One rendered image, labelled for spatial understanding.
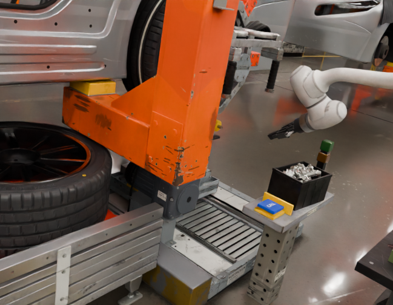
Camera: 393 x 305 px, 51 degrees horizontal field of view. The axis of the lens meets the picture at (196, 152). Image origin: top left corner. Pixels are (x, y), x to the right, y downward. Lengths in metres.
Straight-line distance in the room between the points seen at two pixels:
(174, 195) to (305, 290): 0.73
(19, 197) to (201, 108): 0.61
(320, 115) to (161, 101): 0.75
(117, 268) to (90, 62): 0.77
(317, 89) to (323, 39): 2.53
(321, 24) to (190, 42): 3.09
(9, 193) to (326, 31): 3.50
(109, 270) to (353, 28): 3.42
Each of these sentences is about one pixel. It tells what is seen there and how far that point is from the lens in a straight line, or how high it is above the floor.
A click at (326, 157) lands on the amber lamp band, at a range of 1.75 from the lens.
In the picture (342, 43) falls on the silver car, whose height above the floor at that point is 0.89.
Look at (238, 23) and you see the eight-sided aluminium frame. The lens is 2.09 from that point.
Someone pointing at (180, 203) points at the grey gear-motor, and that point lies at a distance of 1.71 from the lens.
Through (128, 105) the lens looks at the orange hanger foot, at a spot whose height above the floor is 0.71.
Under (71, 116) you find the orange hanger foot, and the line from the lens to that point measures 1.78.
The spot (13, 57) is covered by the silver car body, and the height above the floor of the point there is 0.83.
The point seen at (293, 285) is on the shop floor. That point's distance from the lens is 1.97.
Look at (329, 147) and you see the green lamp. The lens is 1.73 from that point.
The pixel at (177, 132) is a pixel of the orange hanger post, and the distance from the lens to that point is 1.32.
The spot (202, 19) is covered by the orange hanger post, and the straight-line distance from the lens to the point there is 1.24.
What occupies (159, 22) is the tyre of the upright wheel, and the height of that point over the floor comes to 0.99.
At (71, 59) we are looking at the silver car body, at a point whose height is 0.83.
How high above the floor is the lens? 1.14
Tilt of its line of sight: 21 degrees down
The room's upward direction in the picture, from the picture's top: 10 degrees clockwise
